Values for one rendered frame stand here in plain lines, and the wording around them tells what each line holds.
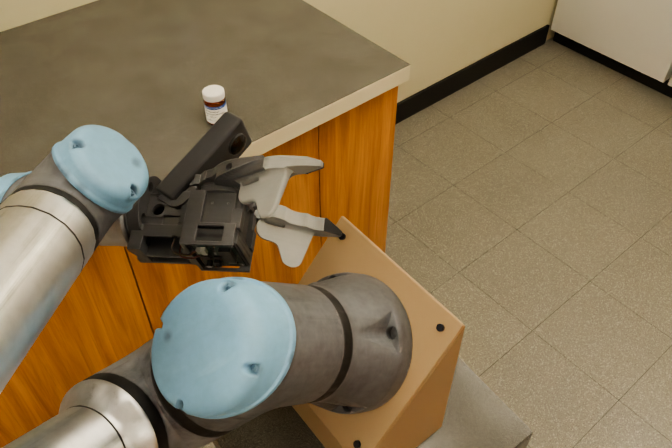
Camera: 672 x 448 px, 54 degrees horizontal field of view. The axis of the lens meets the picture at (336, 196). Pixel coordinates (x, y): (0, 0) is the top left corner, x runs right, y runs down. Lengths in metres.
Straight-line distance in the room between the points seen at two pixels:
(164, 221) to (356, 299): 0.21
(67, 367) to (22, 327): 0.94
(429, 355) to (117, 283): 0.74
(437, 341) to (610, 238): 1.85
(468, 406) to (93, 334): 0.76
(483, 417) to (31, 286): 0.59
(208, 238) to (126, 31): 1.04
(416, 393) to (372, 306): 0.10
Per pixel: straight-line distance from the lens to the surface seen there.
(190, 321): 0.58
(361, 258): 0.74
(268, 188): 0.60
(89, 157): 0.53
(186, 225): 0.63
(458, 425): 0.87
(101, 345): 1.39
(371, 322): 0.66
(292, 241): 0.70
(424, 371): 0.70
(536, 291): 2.26
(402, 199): 2.46
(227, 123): 0.70
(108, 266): 1.26
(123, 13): 1.69
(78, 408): 0.63
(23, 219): 0.50
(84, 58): 1.54
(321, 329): 0.60
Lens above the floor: 1.70
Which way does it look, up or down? 44 degrees down
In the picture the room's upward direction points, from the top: straight up
